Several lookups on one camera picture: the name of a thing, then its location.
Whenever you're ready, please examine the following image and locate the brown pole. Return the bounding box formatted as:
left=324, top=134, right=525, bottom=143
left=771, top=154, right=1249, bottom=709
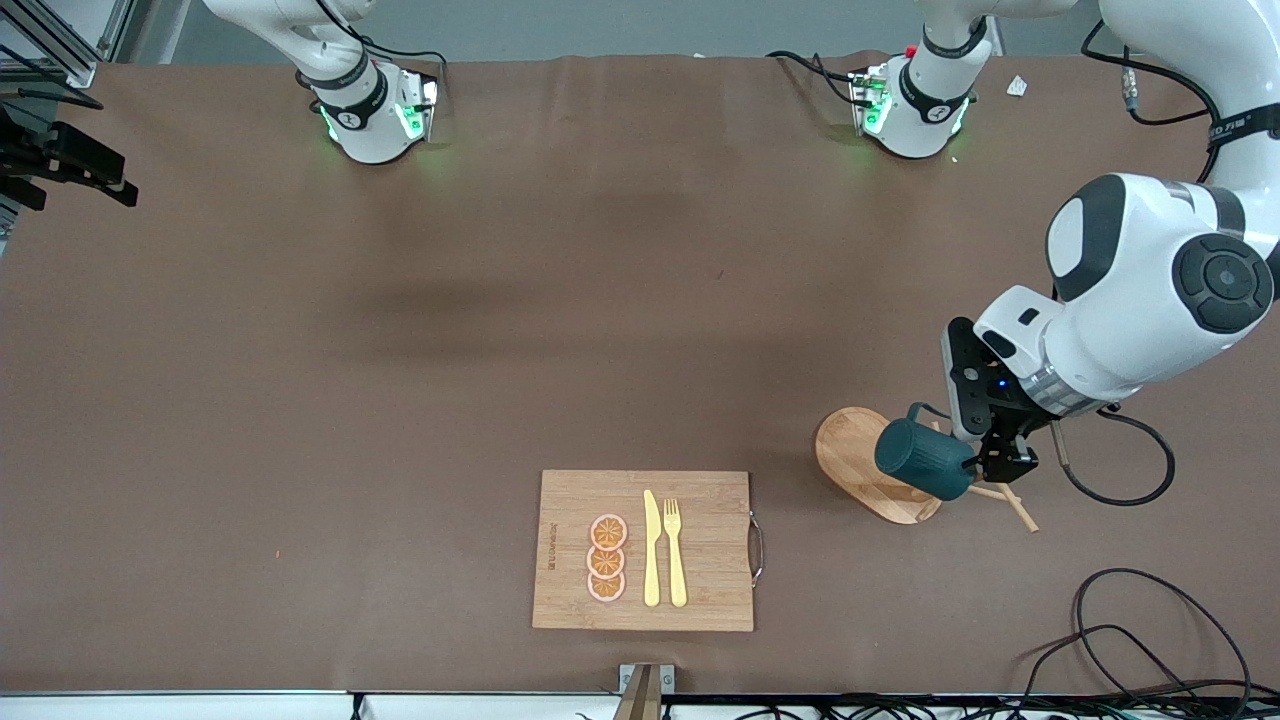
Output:
left=612, top=665, right=663, bottom=720

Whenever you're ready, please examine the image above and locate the wooden cutting board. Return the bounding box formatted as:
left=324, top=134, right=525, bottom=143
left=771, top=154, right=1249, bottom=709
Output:
left=532, top=470, right=766, bottom=633

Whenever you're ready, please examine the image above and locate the black looped cable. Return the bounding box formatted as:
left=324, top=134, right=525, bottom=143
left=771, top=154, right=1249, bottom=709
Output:
left=1018, top=624, right=1206, bottom=701
left=1073, top=567, right=1253, bottom=701

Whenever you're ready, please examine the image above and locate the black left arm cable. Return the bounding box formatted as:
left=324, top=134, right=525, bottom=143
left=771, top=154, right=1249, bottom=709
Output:
left=1050, top=20, right=1226, bottom=506

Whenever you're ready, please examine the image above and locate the black cable bundle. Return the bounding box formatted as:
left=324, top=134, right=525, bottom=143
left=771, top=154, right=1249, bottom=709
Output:
left=690, top=695, right=1280, bottom=720

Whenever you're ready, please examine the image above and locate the black right base cable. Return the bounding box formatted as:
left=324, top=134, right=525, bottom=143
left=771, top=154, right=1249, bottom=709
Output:
left=355, top=38, right=448, bottom=101

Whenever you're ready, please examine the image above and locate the black left base cable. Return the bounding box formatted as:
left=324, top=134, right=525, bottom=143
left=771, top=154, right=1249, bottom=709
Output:
left=765, top=50, right=863, bottom=106

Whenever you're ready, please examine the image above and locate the brown table cover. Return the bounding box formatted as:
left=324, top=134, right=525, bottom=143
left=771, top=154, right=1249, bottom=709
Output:
left=0, top=52, right=1280, bottom=696

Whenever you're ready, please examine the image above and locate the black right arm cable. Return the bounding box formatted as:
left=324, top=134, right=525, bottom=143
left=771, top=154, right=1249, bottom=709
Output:
left=0, top=86, right=105, bottom=111

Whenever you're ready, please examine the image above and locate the aluminium frame profile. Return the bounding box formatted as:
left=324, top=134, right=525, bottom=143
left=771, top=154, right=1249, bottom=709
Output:
left=0, top=0, right=136, bottom=89

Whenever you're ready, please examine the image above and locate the yellow plastic knife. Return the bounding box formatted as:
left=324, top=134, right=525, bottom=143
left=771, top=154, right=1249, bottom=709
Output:
left=643, top=489, right=662, bottom=608

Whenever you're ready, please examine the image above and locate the teal plastic cup with handle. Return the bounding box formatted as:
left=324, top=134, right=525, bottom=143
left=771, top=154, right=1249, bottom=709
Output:
left=874, top=403, right=979, bottom=502

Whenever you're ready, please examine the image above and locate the wooden mug tree stand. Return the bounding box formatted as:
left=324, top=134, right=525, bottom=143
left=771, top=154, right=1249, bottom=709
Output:
left=815, top=406, right=1041, bottom=534

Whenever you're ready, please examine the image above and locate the yellow plastic fork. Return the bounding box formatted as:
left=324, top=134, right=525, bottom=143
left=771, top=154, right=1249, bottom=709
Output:
left=663, top=498, right=689, bottom=609

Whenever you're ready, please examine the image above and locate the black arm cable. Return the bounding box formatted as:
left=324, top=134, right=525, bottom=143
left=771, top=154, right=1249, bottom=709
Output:
left=0, top=86, right=105, bottom=111
left=1050, top=20, right=1226, bottom=506

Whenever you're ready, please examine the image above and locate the black base cable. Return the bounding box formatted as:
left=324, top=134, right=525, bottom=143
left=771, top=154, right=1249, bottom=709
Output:
left=355, top=38, right=448, bottom=101
left=765, top=50, right=863, bottom=106

